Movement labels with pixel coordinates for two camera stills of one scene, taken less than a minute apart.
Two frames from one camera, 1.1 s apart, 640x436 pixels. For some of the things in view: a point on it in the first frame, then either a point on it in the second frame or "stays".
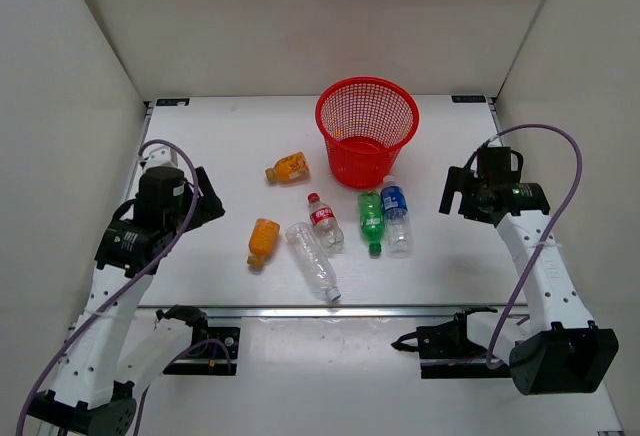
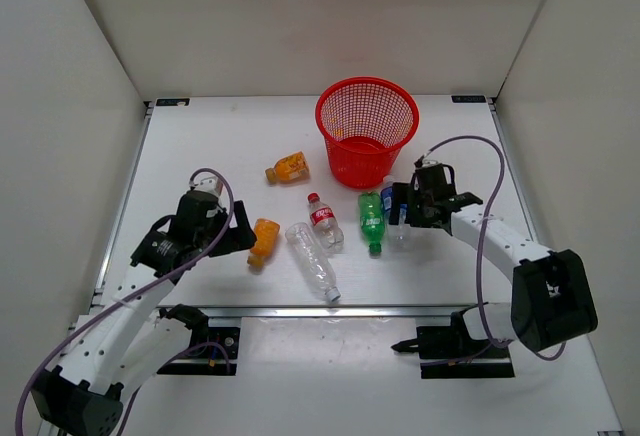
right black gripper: x=456 y=182 → x=405 y=194
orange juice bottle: x=262 y=241 stays
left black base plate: x=215 y=351 stays
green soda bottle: x=372 y=222 stays
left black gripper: x=210 y=207 → x=236 y=238
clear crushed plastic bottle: x=314 y=259 stays
